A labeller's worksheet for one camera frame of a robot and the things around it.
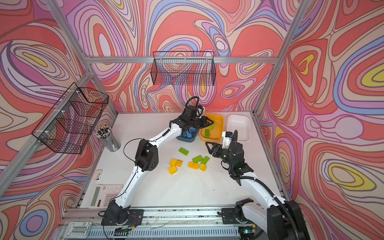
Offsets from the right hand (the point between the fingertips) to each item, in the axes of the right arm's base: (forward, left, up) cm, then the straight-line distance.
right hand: (209, 146), depth 82 cm
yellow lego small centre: (-6, +4, -14) cm, 16 cm away
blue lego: (+18, +12, -13) cm, 25 cm away
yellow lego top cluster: (-2, +22, -14) cm, 27 cm away
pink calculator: (-20, +59, -13) cm, 64 cm away
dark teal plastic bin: (+13, +17, -11) cm, 24 cm away
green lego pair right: (-1, +2, -15) cm, 15 cm away
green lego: (+19, -1, -12) cm, 22 cm away
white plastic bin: (+28, -28, -14) cm, 42 cm away
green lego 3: (+6, +15, -15) cm, 22 cm away
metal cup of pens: (+10, +61, +2) cm, 62 cm away
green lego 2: (+16, -4, -2) cm, 16 cm away
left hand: (+18, -5, +1) cm, 18 cm away
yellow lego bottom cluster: (-7, +22, -13) cm, 27 cm away
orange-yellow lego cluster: (-3, +19, -14) cm, 23 cm away
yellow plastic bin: (+19, -8, -15) cm, 25 cm away
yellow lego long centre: (-4, +10, -15) cm, 18 cm away
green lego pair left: (0, +7, -15) cm, 16 cm away
